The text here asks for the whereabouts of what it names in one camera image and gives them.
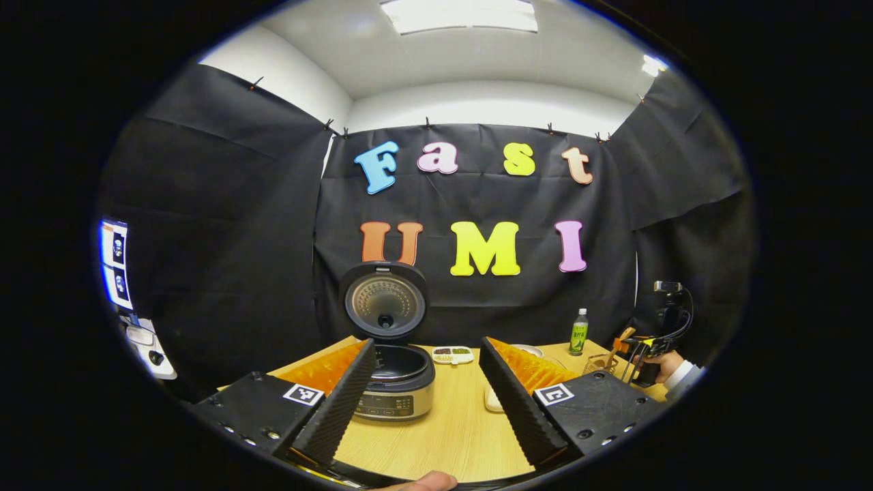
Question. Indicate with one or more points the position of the computer monitor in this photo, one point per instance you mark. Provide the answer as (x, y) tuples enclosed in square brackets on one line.
[(114, 262)]

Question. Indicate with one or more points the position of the white plate with meat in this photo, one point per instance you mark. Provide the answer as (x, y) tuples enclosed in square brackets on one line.
[(528, 350)]

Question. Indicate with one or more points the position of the clear container of white rice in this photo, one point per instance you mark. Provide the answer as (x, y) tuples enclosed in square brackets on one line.
[(492, 401)]

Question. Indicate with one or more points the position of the white desk device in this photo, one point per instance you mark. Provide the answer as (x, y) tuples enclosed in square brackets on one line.
[(140, 335)]

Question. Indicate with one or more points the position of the black computer mouse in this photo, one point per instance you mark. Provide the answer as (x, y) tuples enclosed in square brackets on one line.
[(157, 356)]

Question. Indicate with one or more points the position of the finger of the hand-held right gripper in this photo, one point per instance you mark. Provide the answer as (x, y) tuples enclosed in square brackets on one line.
[(645, 358), (635, 344)]

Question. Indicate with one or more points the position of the grey rice cooker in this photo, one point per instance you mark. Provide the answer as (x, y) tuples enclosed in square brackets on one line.
[(399, 389)]

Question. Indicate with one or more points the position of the white divided tray with beans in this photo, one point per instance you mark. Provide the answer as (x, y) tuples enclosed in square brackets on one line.
[(453, 354)]

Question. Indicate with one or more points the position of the white side desk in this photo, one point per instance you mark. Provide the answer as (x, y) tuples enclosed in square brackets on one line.
[(160, 368)]

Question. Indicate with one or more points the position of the long ceiling light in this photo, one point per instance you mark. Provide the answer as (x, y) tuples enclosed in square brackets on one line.
[(464, 15)]

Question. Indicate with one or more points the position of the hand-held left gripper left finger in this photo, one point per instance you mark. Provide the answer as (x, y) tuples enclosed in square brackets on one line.
[(259, 409)]

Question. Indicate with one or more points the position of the green drink bottle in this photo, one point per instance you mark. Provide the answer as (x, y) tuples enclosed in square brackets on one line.
[(578, 337)]

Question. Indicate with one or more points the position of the wooden spoon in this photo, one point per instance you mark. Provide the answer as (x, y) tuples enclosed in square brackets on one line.
[(624, 337)]

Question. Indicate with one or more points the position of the black backdrop cloth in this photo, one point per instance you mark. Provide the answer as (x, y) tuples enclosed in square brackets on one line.
[(225, 239)]

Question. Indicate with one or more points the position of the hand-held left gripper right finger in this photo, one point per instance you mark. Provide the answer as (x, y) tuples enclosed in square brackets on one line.
[(600, 409)]

